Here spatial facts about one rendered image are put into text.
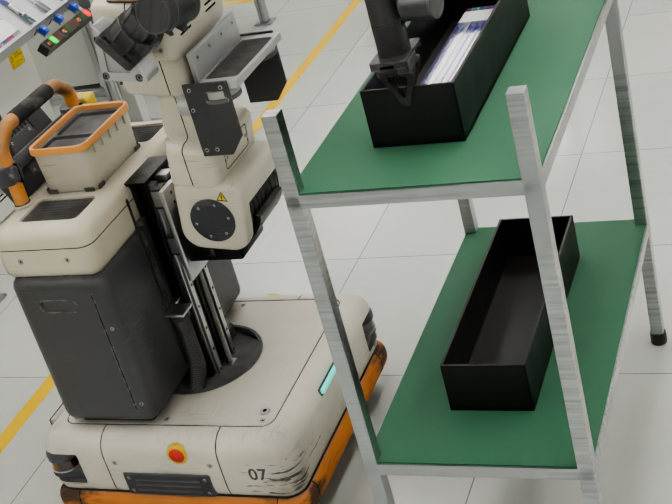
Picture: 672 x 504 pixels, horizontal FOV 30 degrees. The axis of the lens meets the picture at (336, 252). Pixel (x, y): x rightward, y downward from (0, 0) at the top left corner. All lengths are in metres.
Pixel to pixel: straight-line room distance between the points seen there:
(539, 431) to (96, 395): 1.04
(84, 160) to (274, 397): 0.68
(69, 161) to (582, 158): 1.96
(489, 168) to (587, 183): 1.96
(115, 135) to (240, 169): 0.33
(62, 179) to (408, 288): 1.24
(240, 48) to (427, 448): 0.91
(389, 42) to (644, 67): 2.74
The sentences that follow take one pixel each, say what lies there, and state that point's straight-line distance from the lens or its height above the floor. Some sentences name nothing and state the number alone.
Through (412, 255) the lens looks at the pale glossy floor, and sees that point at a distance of 3.83.
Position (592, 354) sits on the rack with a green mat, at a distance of 2.63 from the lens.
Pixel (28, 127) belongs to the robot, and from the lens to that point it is 2.99.
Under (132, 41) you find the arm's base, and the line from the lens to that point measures 2.38.
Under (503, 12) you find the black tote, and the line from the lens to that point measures 2.50.
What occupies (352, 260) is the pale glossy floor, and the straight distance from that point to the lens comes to 3.88.
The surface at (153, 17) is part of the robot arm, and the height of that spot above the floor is 1.24.
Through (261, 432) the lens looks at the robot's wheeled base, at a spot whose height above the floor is 0.28.
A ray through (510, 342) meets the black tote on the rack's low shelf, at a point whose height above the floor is 0.36.
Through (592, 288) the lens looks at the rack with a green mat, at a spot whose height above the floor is 0.35.
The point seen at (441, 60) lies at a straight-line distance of 2.44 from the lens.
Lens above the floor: 1.87
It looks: 28 degrees down
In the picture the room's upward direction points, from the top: 16 degrees counter-clockwise
